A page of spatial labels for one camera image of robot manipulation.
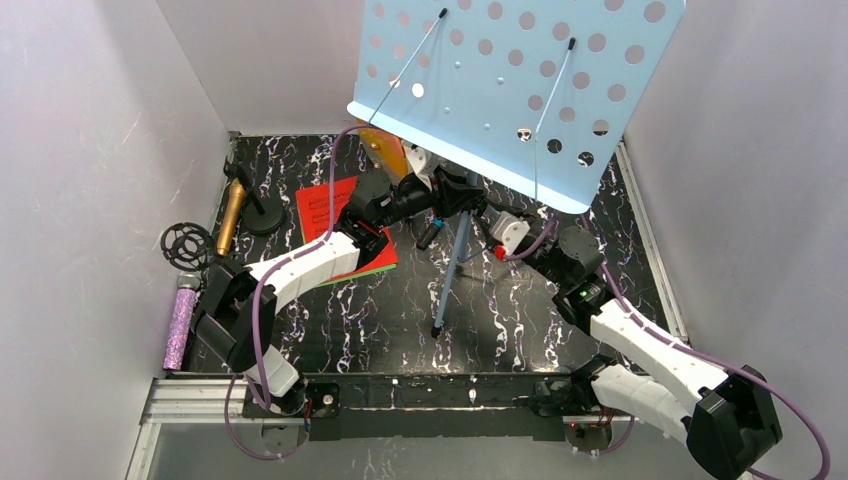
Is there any green sheet music page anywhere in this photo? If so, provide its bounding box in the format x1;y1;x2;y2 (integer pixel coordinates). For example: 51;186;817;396
301;225;399;286

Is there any light blue music stand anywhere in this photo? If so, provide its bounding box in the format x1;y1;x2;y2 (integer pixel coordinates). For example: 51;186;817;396
345;0;688;339

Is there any red sheet music page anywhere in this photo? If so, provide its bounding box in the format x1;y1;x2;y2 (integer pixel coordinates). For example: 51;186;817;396
295;175;400;274

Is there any gold microphone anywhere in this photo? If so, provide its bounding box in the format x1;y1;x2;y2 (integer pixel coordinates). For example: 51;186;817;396
215;179;246;257

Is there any black shock-mount tripod stand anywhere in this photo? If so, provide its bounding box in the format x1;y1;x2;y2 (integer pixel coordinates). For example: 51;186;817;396
159;222;215;272

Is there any purple glitter microphone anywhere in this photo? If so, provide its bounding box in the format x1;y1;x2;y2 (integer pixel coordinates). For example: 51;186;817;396
162;272;201;371

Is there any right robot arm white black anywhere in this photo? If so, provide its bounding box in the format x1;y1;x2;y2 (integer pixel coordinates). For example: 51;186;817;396
523;225;783;479

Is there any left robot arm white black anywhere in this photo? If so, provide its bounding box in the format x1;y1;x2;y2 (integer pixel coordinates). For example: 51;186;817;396
191;168;487;414

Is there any black blue marker pen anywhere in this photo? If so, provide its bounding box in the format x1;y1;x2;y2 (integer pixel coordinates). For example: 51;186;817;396
416;221;443;251

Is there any round three-drawer storage box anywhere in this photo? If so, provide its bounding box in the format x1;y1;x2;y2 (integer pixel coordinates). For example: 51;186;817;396
358;128;410;185

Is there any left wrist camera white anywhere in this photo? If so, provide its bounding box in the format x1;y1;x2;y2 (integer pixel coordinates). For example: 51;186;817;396
401;140;440;190

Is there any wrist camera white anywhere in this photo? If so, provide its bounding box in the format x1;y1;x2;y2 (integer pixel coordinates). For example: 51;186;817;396
490;211;530;260
401;140;440;190

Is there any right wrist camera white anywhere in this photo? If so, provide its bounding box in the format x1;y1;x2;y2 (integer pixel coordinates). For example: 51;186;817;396
490;211;530;260

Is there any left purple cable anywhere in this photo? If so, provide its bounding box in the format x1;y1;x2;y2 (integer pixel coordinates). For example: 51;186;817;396
225;123;379;462

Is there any aluminium frame rail base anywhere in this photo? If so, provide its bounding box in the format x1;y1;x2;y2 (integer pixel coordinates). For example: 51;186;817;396
125;374;753;480

